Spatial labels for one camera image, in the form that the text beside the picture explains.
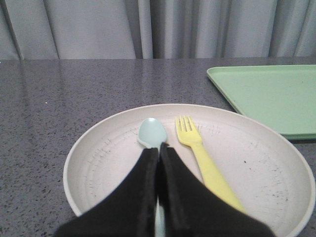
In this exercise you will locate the light blue plastic spoon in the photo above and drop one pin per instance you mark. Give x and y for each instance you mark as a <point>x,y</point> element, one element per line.
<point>151,134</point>

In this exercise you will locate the yellow plastic fork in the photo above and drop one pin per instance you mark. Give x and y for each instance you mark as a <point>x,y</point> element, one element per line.
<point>213,179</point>

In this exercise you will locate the green rectangular tray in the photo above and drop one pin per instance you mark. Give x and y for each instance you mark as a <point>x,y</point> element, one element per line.
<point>282,97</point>

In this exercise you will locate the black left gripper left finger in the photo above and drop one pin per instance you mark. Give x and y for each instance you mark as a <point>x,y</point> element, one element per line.
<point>128,211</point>

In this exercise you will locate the cream round plate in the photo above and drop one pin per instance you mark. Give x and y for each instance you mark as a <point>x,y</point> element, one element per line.
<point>271,178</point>

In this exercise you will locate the grey curtain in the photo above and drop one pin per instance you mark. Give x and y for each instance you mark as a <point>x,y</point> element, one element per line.
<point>148,29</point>

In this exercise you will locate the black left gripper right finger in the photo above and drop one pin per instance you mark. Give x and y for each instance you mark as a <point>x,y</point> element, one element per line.
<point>192,210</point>

